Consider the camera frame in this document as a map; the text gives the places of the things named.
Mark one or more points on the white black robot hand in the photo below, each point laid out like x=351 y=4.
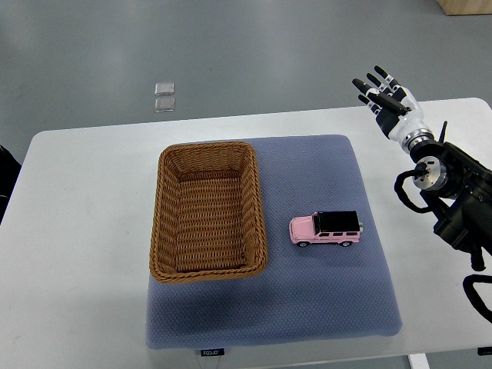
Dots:
x=396 y=111

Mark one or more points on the pink toy car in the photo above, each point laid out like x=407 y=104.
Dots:
x=326 y=227

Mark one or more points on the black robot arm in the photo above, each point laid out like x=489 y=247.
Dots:
x=457 y=190

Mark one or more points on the brown wicker basket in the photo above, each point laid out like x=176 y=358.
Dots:
x=208 y=222

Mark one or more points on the wooden box corner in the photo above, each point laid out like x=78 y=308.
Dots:
x=465 y=7

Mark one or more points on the blue grey cushion mat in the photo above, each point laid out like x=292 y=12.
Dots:
x=318 y=292

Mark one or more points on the upper metal floor plate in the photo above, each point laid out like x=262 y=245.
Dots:
x=164 y=88

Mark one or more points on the black clamp at table edge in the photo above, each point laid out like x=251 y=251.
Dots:
x=484 y=351

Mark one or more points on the black object at left edge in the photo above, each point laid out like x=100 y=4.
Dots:
x=9 y=171

